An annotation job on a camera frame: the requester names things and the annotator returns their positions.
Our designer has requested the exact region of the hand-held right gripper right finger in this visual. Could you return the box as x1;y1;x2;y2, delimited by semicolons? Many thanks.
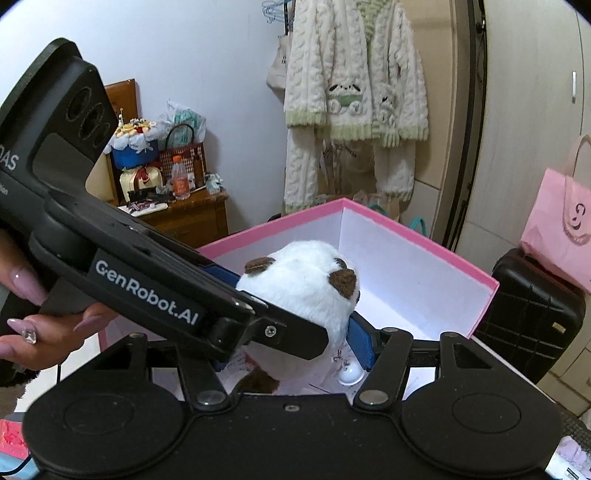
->
348;313;495;412

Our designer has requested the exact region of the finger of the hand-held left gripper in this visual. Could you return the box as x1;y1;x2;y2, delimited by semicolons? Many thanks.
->
203;305;330;364
203;263;241;289

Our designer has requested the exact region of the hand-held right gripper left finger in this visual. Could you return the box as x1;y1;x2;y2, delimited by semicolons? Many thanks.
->
85;331;232;412

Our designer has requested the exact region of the white panda plush toy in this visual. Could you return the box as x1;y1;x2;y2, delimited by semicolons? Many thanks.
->
217;240;365;395

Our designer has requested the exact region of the pink cardboard box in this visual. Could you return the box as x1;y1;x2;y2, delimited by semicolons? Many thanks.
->
99;197;501;398

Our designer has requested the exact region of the person's left hand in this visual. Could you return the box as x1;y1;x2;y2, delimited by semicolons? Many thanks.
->
0;228;121;371

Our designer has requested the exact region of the brown wooden nightstand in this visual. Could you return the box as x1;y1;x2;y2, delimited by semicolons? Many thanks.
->
117;187;230;250

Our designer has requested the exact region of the blue wrapped flower bouquet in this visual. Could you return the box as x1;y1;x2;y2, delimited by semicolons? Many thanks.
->
108;117;160;169

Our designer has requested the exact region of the orange drink bottle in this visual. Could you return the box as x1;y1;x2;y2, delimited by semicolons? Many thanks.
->
172;155;191;200

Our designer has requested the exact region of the checkered woven handbag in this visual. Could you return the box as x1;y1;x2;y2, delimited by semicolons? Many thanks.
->
159;122;207;190

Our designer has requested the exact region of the white teal plastic bag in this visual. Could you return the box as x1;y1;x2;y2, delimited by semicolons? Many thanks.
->
159;99;207;144

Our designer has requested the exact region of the black suitcase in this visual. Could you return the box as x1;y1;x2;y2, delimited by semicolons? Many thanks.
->
473;248;587;384

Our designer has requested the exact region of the canvas tote bag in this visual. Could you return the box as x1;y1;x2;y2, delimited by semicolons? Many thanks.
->
265;32;291;90

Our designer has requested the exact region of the pink tote bag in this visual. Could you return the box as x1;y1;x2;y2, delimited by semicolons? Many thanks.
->
521;134;591;294

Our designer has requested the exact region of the cream fluffy panda cardigan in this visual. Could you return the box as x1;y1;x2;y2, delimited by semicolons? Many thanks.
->
283;0;429;215

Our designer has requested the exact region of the beige tall cabinet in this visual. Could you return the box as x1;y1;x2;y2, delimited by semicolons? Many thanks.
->
402;0;476;250

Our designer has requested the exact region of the black metal clothes rack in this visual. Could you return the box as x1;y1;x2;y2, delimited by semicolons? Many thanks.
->
443;0;486;252

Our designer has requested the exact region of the light wood three-door wardrobe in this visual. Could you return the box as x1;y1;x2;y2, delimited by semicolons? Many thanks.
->
455;0;591;416

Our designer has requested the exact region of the bunch of wire hangers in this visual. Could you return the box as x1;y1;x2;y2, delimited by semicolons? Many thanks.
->
261;0;296;24

